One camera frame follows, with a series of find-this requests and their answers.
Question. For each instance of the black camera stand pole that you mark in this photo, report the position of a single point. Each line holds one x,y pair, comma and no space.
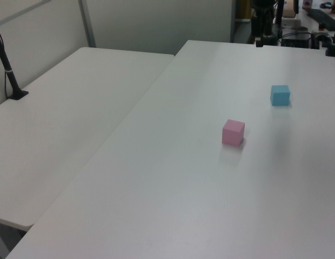
9,75

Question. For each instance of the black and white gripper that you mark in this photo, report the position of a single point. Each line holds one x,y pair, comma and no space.
263,8

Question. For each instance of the black vertical pole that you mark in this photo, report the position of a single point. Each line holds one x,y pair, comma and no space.
279,12

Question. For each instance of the pink cube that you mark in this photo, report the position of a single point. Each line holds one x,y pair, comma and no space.
232,132

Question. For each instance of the blue cube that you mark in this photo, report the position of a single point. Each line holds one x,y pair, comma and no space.
280,95

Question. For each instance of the yellow wooden furniture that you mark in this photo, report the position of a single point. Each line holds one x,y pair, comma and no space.
242,9

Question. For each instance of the black electronics box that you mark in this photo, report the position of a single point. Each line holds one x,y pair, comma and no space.
295,40

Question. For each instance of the brown cardboard box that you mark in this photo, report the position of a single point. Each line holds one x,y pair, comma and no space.
289,9

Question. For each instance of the black table clamp stand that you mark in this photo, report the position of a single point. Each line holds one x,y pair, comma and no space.
333,44

